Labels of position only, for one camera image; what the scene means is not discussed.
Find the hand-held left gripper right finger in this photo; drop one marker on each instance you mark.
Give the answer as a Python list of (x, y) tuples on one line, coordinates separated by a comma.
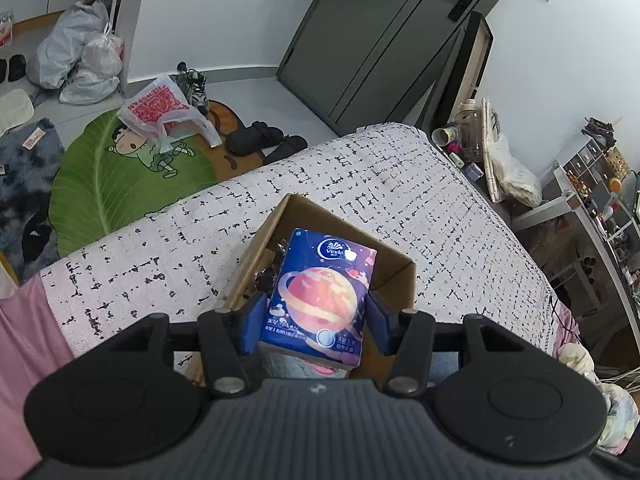
[(382, 325)]

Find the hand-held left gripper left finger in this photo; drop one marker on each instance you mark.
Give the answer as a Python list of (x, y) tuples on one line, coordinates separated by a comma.
[(251, 327)]

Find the brown cardboard box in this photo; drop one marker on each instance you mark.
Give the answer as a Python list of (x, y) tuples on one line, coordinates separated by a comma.
[(390, 275)]

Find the blue planet-print tissue pack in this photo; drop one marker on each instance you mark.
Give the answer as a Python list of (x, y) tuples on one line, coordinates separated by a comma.
[(320, 295)]

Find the white black-patterned bed blanket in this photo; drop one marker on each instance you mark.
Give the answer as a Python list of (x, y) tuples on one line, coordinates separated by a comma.
[(400, 200)]

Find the black slippers pair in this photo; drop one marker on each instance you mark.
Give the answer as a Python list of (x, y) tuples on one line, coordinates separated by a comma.
[(265, 140)]

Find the brown floor mat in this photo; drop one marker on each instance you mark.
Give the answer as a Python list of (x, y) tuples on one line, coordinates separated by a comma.
[(232, 140)]

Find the paper cup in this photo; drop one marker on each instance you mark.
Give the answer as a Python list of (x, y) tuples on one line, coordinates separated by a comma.
[(444, 136)]

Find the beige tote bag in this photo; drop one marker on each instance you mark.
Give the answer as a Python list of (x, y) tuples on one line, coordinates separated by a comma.
[(515, 170)]

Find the green leaf cartoon rug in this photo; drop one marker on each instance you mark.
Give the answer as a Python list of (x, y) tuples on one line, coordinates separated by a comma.
[(100, 185)]

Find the clear plastic bottle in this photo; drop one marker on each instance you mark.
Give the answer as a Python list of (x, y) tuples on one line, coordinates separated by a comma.
[(470, 125)]

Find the white desk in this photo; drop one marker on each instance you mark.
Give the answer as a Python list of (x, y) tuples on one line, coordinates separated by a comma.
[(590, 240)]

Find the red-print plastic bag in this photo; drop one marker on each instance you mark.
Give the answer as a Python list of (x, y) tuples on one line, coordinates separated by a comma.
[(160, 110)]

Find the pastel fluffy blanket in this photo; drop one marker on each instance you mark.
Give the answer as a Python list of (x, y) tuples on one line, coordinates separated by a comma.
[(620, 400)]

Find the grey sneakers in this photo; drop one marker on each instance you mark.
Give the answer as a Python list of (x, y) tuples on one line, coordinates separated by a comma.
[(192, 85)]

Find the grey drawer organiser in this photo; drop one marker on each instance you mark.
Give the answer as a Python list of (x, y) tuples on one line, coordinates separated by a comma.
[(587, 165)]

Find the black-framed board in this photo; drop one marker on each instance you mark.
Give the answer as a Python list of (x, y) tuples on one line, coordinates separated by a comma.
[(460, 75)]

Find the blue tie-dye rug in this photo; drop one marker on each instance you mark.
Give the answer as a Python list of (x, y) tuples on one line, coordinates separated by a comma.
[(25, 180)]

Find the orange ball lamp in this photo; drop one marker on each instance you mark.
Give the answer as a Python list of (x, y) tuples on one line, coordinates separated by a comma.
[(616, 185)]

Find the grey door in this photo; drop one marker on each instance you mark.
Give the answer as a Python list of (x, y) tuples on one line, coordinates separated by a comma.
[(385, 45)]

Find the small white plastic bag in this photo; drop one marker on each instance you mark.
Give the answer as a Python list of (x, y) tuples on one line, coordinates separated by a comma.
[(97, 70)]

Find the white floor mat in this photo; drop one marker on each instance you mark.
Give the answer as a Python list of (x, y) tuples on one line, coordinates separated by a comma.
[(15, 110)]

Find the large grey plastic bag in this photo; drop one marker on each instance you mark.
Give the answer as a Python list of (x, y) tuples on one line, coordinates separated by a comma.
[(65, 45)]

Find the black house shoes pair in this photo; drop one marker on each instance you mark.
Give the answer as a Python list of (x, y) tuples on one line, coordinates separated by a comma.
[(14, 67)]

